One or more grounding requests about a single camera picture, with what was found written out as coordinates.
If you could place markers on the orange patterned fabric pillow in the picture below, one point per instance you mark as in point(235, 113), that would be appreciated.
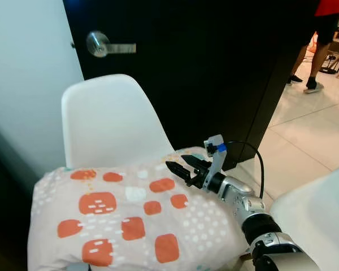
point(130, 203)

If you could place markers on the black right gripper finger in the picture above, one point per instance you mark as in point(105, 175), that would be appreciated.
point(179, 170)
point(195, 162)

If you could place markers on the black door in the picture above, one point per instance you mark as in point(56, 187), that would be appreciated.
point(214, 73)

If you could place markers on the white plastic chair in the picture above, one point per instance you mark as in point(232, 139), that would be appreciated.
point(316, 220)
point(113, 124)

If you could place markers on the dark framed stool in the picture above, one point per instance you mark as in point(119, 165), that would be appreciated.
point(334, 63)

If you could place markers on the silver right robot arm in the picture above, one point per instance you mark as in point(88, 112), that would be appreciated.
point(241, 196)

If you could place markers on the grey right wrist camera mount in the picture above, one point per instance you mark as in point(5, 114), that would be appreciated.
point(217, 158)

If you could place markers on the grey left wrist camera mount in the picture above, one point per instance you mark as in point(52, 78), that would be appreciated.
point(78, 267)

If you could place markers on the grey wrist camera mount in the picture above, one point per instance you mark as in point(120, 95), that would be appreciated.
point(217, 158)
point(78, 267)

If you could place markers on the person in red shirt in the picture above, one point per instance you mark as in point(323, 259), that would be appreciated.
point(318, 56)

